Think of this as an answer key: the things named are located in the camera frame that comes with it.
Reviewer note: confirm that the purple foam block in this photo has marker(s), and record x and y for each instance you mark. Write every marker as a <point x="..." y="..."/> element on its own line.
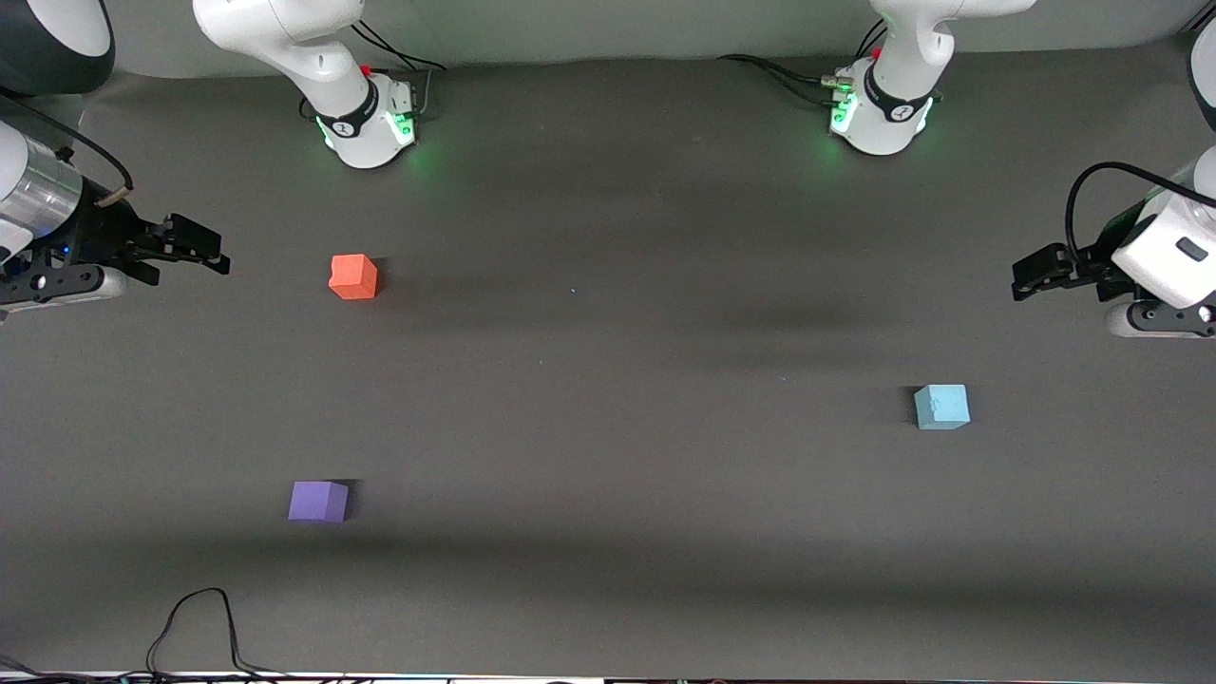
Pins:
<point x="317" y="502"/>

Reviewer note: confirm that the orange foam block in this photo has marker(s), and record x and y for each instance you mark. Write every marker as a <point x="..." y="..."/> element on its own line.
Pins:
<point x="352" y="277"/>

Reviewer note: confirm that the light blue foam block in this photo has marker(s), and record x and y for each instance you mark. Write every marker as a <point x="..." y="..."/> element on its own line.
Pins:
<point x="940" y="407"/>

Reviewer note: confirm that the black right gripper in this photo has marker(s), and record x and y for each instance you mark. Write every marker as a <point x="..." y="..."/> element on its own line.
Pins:
<point x="103" y="233"/>

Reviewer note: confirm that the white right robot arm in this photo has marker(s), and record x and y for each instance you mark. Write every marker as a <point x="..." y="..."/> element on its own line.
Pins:
<point x="332" y="76"/>

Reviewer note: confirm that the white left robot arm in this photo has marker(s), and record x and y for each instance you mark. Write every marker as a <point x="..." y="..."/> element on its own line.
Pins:
<point x="893" y="114"/>

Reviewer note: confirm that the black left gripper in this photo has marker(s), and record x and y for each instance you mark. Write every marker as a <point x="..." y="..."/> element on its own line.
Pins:
<point x="1091" y="258"/>

